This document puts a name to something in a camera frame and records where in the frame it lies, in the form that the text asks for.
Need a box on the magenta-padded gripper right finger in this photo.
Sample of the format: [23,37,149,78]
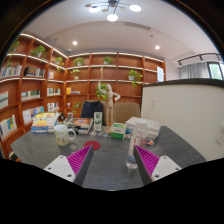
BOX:
[133,145,183,186]

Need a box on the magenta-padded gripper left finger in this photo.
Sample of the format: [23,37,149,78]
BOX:
[43,145,95,187]

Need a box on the yellow striped white mug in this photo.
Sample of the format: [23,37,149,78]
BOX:
[53,124,77,147]

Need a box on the flat round red coaster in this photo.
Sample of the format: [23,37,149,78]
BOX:
[83,140,101,151]

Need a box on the stack of dark books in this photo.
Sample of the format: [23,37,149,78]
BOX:
[63,117,94,135]

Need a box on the stack of colourful books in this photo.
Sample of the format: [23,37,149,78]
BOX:
[30,112,60,134]

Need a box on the white partition with dark top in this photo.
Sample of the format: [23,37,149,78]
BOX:
[140,78,224,162]

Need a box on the small green white box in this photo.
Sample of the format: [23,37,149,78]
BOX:
[110,122,128,140]

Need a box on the tall green white carton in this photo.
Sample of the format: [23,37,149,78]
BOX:
[93,111,104,132]

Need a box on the dark blue chair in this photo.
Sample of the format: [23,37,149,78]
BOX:
[80,100,107,127]

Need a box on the tan chair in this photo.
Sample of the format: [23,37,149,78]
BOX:
[112,101,142,124]

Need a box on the wooden artist mannequin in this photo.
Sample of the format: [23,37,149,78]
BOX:
[97,67,122,134]

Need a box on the grey curtain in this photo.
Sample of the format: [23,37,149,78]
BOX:
[179,61,211,80]

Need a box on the wooden shelf unit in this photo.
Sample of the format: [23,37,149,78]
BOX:
[0,32,166,158]

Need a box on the window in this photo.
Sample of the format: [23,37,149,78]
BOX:
[207,61,224,81]

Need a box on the ceiling air vent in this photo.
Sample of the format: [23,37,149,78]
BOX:
[123,21,151,31]

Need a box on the ceiling lamp with round lights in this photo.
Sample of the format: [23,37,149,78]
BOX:
[84,0,143,23]

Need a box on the dark curtain rail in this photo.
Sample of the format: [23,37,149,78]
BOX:
[177,52,222,68]

